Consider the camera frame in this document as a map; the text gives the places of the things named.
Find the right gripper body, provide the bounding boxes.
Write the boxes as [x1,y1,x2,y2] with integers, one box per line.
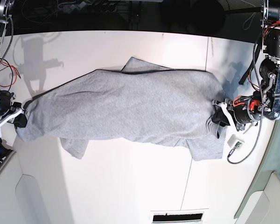
[0,91,27,124]

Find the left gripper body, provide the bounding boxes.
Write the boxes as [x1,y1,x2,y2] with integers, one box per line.
[212,98,259,131]

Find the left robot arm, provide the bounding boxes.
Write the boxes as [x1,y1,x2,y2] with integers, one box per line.
[211,0,280,131]

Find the braided camera cable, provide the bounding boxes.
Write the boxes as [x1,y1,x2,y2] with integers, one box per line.
[226,112,263,165]

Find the black velcro strap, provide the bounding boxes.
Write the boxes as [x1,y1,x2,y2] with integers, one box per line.
[238,65,256,85]

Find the grey t-shirt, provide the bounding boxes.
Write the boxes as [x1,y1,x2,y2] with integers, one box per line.
[16,58,225,161]

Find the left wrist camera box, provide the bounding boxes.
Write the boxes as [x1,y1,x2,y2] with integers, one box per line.
[227,134,245,149]

